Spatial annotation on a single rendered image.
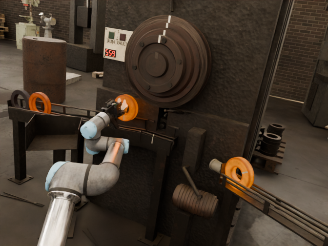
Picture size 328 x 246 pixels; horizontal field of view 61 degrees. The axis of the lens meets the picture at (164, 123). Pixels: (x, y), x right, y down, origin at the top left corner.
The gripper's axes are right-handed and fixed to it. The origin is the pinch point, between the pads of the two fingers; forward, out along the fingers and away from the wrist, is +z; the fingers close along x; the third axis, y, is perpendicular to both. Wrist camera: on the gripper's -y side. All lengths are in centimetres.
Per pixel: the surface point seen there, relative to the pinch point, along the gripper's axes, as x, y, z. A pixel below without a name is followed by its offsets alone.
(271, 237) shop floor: -97, -97, 26
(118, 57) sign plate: 15.2, 19.8, 18.2
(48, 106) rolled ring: 62, -15, -3
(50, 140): 33.4, -16.7, -29.7
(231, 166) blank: -66, -10, -14
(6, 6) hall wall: 891, -110, 597
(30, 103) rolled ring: 77, -16, -3
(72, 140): 22.2, -17.5, -23.5
